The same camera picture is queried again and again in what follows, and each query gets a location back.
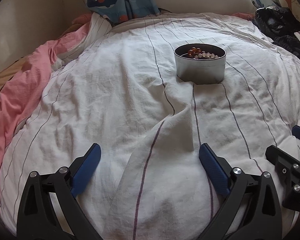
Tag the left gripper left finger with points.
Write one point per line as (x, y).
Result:
(36, 215)

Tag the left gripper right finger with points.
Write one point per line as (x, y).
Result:
(251, 207)

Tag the pink blanket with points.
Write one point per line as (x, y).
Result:
(21, 95)

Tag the black jacket pile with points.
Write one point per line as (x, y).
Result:
(279, 24)

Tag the round silver metal tin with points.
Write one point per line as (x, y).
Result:
(200, 63)

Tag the brown cloth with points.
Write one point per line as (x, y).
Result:
(10, 71)

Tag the white striped duvet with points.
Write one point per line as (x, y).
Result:
(121, 90)

